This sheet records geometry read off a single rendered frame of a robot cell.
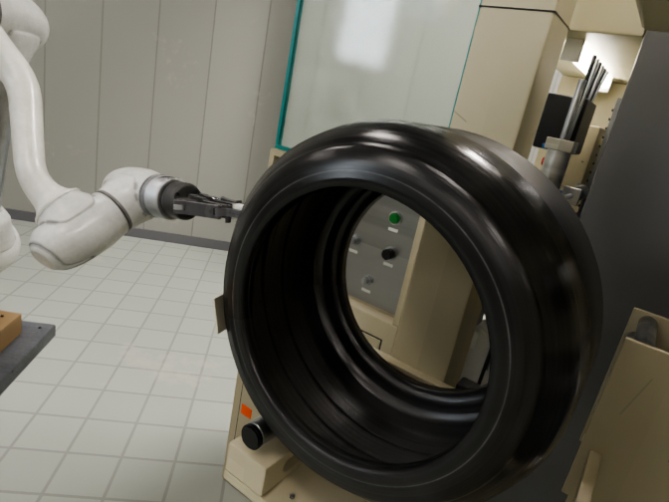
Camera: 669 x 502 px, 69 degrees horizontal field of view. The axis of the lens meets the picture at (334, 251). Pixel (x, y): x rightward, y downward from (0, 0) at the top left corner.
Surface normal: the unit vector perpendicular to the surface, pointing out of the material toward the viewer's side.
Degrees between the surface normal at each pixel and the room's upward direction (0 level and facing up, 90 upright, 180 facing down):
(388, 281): 90
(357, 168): 79
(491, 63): 90
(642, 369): 90
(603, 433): 90
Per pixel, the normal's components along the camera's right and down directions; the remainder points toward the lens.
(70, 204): 0.36, -0.43
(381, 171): -0.52, -0.03
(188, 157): 0.09, 0.32
